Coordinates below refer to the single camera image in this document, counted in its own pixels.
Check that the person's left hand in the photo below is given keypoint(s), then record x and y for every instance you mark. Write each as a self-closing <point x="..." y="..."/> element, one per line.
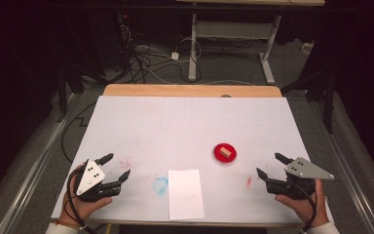
<point x="81" y="209"/>

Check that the white paper sheet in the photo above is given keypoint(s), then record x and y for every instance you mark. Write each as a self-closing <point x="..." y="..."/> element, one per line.
<point x="185" y="195"/>

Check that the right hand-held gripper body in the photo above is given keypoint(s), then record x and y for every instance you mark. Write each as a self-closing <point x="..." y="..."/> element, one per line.
<point x="305" y="169"/>

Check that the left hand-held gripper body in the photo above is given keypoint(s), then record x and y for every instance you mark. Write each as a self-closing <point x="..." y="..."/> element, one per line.
<point x="90" y="177"/>

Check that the black stand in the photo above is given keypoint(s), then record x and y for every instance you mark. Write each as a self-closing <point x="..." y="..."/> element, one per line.
<point x="329" y="104"/>
<point x="63" y="94"/>

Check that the white power adapter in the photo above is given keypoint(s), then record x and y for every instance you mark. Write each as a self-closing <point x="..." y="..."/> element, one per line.
<point x="174" y="56"/>

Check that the metal floor rail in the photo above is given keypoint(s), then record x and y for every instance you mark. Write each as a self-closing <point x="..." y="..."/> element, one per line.
<point x="32" y="169"/>
<point x="347" y="162"/>

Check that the white board table cover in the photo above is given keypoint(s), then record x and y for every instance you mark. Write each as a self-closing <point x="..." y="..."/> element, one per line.
<point x="181" y="130"/>

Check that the small wooden block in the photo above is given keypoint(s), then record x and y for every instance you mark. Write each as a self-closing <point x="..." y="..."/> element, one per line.
<point x="225" y="152"/>

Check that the person's right hand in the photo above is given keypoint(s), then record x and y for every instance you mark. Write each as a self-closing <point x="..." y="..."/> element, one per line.
<point x="308" y="209"/>

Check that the round red dish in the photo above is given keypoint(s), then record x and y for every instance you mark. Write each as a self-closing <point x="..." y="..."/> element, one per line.
<point x="218" y="155"/>

